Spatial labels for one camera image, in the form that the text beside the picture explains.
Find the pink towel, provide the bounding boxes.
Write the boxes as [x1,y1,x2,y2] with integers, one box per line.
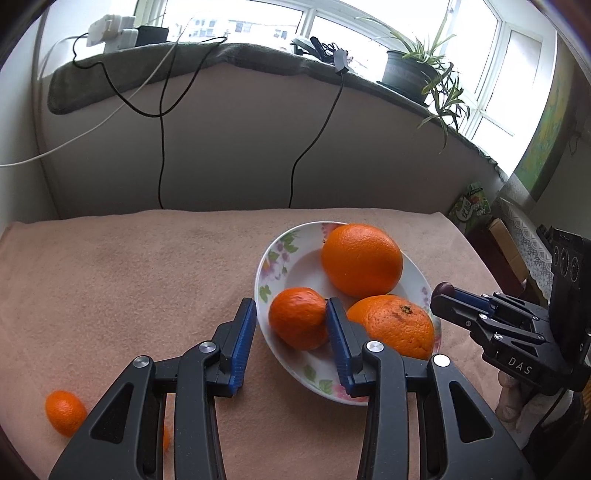
[0,208,527,480]

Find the black charger cable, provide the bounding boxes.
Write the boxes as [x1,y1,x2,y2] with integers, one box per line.
[73,33,229,211]

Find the medium tangerine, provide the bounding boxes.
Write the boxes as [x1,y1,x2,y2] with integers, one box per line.
[269,287,329,350]

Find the cardboard box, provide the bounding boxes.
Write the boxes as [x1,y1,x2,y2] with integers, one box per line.
[488,218,530,288]

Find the person's right hand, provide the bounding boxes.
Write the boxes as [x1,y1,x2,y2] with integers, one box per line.
[496,369,532,423]

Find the black power block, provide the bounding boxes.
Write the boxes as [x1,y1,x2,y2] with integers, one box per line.
[136,25,171,46]

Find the potted spider plant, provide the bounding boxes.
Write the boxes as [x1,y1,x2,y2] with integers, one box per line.
[358,4,472,153]

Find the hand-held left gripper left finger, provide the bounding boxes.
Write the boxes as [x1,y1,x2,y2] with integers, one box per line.
[48,298,258,480]

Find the green printed bag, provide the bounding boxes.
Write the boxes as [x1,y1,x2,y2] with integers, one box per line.
[450,184,493,232]

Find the large orange with stem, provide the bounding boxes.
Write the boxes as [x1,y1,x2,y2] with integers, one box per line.
[345,295,435,361]

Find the white cable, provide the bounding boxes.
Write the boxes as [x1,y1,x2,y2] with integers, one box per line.
[0,9,197,168]

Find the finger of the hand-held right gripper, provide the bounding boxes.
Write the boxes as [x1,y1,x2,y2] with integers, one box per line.
[450,286,549,322]
[429,294,552,354]

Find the grey windowsill cloth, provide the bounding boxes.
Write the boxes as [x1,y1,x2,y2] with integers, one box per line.
[47,42,509,181]

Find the white lace cloth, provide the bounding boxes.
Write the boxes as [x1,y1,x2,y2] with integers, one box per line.
[499,178,556,290]

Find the green yellow wall poster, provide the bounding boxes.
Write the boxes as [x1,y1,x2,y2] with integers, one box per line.
[512,60,576,202]

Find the floral white plate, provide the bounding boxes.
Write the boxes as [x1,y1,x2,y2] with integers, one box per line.
[255,222,443,407]

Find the black device on windowsill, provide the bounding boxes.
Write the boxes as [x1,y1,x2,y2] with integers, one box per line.
[309,36,354,73]

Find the large smooth orange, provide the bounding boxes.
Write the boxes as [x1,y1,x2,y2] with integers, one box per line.
[321,223,404,298]

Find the white charger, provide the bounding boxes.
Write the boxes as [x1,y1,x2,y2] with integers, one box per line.
[104,28,139,51]
[87,15,134,47]

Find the black device cable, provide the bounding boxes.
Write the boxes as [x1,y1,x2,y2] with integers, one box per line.
[288,69,345,209]

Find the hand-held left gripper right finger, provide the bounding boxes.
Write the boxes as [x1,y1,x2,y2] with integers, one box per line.
[325,298,539,480]

